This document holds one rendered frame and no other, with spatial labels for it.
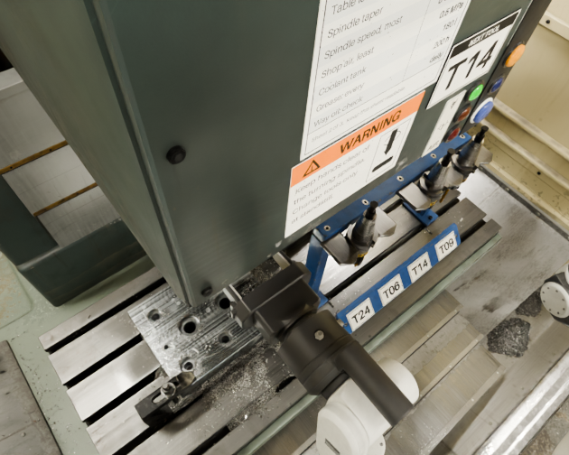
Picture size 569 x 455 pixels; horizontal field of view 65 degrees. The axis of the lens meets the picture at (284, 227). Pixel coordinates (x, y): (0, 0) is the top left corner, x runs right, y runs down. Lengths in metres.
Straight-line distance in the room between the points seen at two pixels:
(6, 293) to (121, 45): 1.56
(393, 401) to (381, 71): 0.34
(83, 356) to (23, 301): 0.55
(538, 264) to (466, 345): 0.34
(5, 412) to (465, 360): 1.29
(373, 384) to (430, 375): 0.84
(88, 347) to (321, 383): 0.75
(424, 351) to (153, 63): 1.26
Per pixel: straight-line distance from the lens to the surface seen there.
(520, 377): 1.56
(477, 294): 1.54
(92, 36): 0.21
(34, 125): 1.03
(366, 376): 0.53
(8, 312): 1.70
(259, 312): 0.59
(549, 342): 1.65
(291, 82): 0.28
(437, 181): 1.01
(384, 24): 0.32
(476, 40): 0.46
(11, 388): 1.53
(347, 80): 0.32
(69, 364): 1.20
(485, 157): 1.15
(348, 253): 0.89
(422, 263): 1.25
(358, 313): 1.14
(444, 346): 1.43
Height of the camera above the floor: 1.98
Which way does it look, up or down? 58 degrees down
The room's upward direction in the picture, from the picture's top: 6 degrees clockwise
